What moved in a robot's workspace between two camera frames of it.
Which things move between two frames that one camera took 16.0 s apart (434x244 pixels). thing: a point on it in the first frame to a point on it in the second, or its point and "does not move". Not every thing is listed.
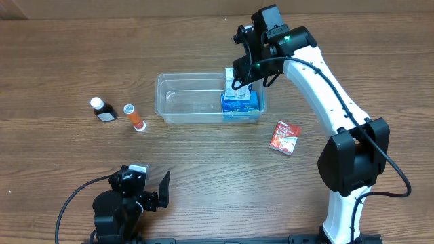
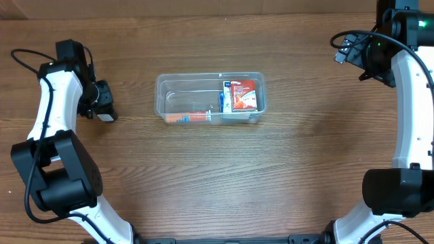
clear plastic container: x=195 y=97 does not move
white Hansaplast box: x=241 y=94 to x=227 y=106
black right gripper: x=241 y=67 to x=352 y=55
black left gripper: x=156 y=200 to x=106 y=99
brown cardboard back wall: x=16 y=9 does not move
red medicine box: x=285 y=137 to x=244 y=97
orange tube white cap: x=133 y=116 to x=191 y=116
